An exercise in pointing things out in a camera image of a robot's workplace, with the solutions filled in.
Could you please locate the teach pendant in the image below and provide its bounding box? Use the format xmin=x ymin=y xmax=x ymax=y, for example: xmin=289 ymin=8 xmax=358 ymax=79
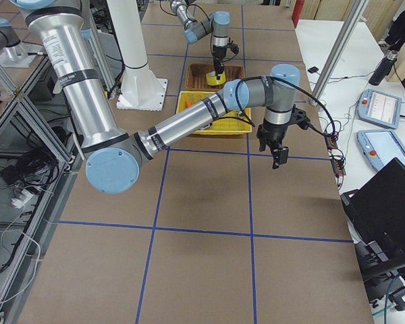
xmin=356 ymin=88 xmax=402 ymax=130
xmin=356 ymin=130 xmax=405 ymax=171

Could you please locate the teach pendant far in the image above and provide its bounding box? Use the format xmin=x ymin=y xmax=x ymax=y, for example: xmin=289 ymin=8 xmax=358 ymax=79
xmin=356 ymin=88 xmax=402 ymax=130

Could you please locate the small black usb device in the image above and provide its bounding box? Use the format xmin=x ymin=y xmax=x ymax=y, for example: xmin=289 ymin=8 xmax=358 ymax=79
xmin=308 ymin=66 xmax=319 ymax=74

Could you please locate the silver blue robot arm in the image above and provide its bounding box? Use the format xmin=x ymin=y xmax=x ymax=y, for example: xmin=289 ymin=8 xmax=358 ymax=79
xmin=11 ymin=1 xmax=300 ymax=194
xmin=169 ymin=1 xmax=239 ymax=86

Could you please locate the teach pendant near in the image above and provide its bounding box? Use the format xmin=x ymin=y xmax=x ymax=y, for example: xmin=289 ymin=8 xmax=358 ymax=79
xmin=356 ymin=130 xmax=405 ymax=171

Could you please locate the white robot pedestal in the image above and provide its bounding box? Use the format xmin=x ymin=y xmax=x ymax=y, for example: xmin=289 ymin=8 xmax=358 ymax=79
xmin=107 ymin=0 xmax=168 ymax=111

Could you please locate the aluminium frame post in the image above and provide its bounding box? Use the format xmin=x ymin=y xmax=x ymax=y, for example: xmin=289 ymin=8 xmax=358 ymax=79
xmin=310 ymin=0 xmax=369 ymax=106

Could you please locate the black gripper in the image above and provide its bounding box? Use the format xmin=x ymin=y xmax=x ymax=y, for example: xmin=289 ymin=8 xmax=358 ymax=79
xmin=256 ymin=121 xmax=289 ymax=169
xmin=212 ymin=45 xmax=227 ymax=80

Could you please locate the black laptop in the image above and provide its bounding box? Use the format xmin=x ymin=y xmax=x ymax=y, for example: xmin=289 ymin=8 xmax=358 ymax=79
xmin=341 ymin=158 xmax=405 ymax=252

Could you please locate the brown wicker basket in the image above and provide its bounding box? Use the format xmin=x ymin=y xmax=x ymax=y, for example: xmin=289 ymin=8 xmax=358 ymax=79
xmin=185 ymin=63 xmax=244 ymax=92

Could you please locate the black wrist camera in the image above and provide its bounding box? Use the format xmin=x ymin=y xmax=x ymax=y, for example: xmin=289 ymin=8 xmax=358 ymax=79
xmin=288 ymin=105 xmax=311 ymax=130
xmin=226 ymin=39 xmax=240 ymax=55

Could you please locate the black water bottle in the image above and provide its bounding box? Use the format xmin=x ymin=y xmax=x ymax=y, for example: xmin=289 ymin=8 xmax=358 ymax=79
xmin=369 ymin=50 xmax=399 ymax=86

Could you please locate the yellow clear tape roll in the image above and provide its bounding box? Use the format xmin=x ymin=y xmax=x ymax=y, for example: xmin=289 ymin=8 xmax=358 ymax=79
xmin=206 ymin=71 xmax=226 ymax=86

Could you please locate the yellow woven basket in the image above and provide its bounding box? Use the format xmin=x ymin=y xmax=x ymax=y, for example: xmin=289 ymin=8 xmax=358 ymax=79
xmin=175 ymin=90 xmax=252 ymax=136

